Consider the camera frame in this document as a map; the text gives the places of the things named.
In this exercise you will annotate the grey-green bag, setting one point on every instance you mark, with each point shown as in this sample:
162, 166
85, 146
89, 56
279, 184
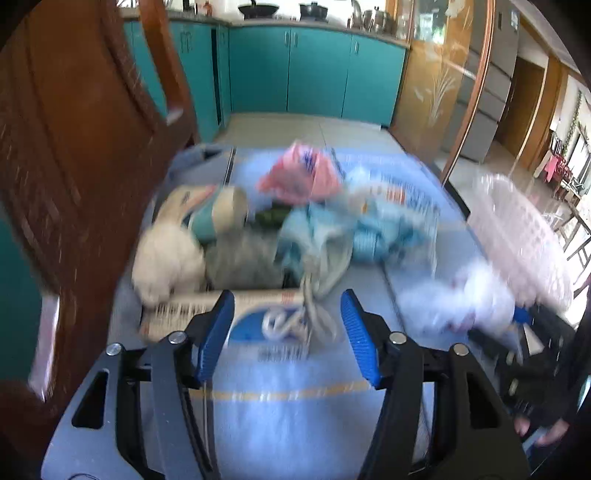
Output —
244, 263

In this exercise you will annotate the wood-framed glass cabinet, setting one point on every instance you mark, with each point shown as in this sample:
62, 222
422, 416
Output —
429, 92

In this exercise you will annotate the brown wooden chair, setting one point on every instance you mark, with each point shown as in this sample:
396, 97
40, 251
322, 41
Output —
69, 138

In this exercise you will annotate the blue and white plastic package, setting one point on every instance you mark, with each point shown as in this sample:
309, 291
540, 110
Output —
397, 212

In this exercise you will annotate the black cooking pot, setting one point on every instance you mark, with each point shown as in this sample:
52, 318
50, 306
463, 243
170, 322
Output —
314, 11

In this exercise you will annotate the pink plastic mesh basket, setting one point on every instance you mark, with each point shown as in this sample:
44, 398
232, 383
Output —
521, 235

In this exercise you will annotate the wooden door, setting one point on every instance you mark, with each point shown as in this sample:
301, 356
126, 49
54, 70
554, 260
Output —
521, 106

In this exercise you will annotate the white and blue carton box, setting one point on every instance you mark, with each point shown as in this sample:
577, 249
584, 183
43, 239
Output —
258, 332

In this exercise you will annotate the black wok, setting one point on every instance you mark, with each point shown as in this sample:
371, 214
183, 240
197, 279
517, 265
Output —
258, 9

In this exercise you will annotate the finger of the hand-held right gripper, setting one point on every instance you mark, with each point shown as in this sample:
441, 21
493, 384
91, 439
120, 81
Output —
489, 340

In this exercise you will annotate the pink garment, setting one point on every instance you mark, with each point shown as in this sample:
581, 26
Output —
300, 175

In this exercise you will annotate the silver refrigerator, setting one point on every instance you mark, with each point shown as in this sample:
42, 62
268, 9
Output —
489, 92

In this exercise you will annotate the cream fluffy garment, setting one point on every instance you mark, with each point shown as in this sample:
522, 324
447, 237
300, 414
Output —
168, 263

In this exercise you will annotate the light blue plastic bag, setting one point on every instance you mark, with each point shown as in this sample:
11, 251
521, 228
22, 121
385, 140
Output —
309, 235

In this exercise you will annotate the white fluffy cloth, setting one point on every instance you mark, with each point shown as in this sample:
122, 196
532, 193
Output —
457, 295

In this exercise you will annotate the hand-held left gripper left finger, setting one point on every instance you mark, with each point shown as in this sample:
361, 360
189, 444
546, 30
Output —
216, 334

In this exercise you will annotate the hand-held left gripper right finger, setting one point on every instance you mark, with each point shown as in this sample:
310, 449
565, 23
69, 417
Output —
361, 344

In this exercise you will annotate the steel pot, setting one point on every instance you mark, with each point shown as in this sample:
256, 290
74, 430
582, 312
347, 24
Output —
378, 21

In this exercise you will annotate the teal base cabinets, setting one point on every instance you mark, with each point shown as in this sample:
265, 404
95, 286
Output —
314, 69

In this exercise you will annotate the person's right hand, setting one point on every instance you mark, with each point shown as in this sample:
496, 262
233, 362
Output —
551, 434

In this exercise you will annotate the dark green wrapper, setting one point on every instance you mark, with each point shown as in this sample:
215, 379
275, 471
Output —
271, 216

